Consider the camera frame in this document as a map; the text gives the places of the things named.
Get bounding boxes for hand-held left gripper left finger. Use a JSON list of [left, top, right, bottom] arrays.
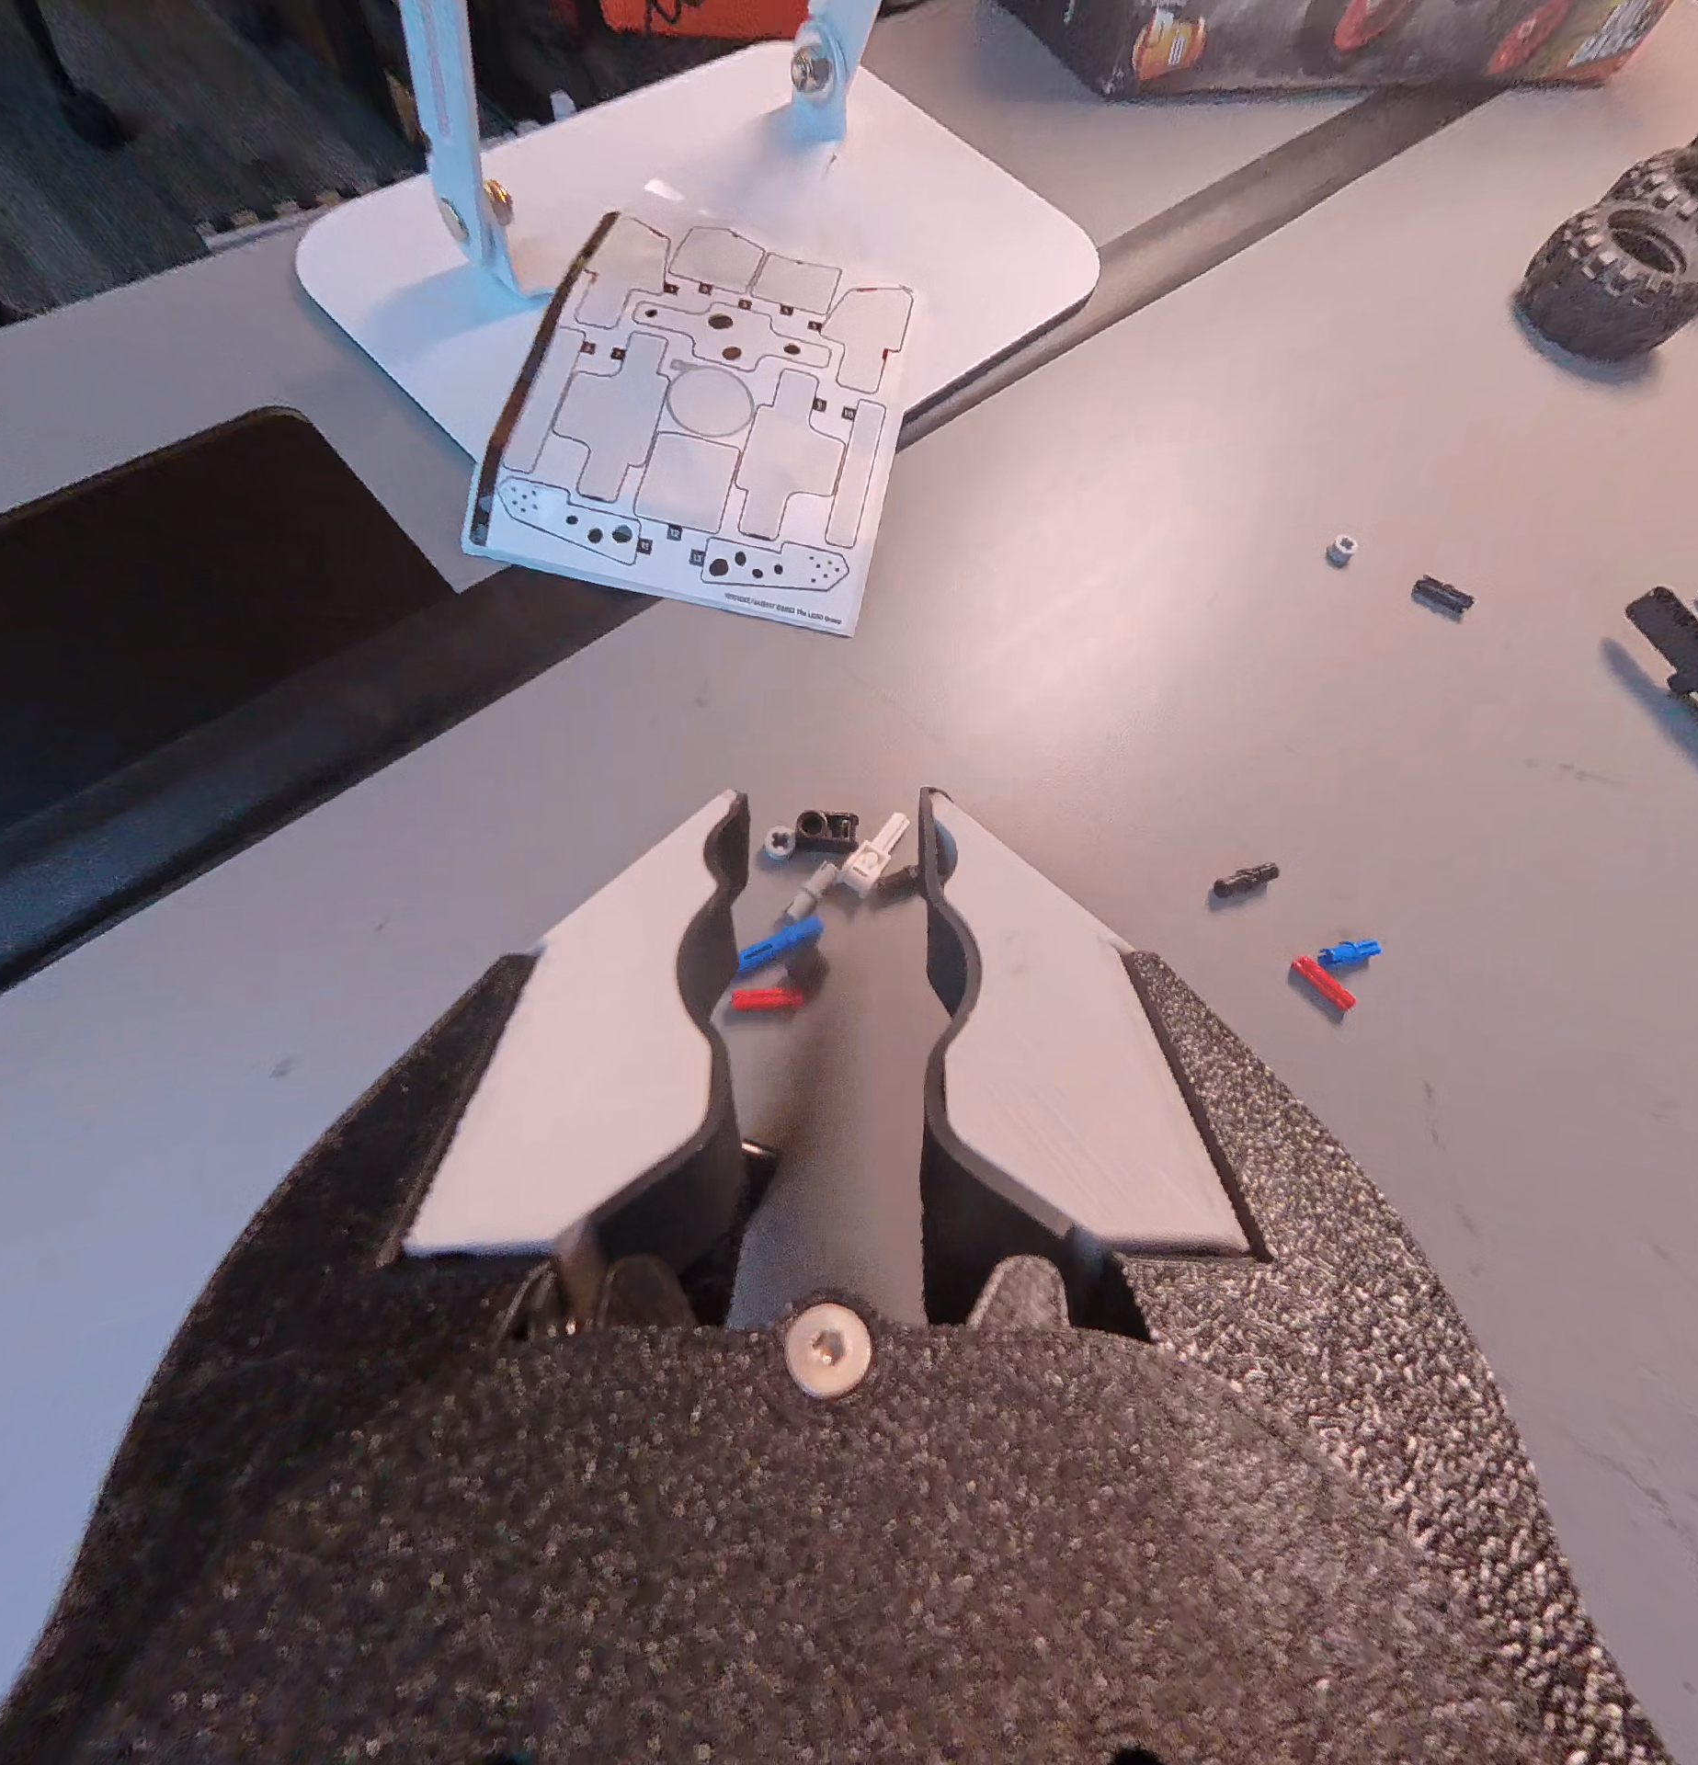
[[403, 790, 751, 1263]]

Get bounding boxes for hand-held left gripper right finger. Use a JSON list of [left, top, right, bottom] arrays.
[[919, 786, 1254, 1259]]

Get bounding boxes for lego set box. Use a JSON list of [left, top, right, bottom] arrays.
[[994, 0, 1679, 98]]

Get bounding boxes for white booklet stand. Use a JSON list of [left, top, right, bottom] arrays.
[[294, 0, 1102, 457]]

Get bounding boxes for dark flat panel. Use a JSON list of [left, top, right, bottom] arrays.
[[0, 406, 458, 857]]

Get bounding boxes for white lego truck model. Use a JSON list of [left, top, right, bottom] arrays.
[[1626, 581, 1698, 752]]

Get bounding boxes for black lego tyre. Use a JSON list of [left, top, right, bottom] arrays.
[[1614, 138, 1698, 264], [1516, 197, 1698, 364]]

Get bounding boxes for lego sticker sheet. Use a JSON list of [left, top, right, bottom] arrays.
[[464, 209, 921, 636]]

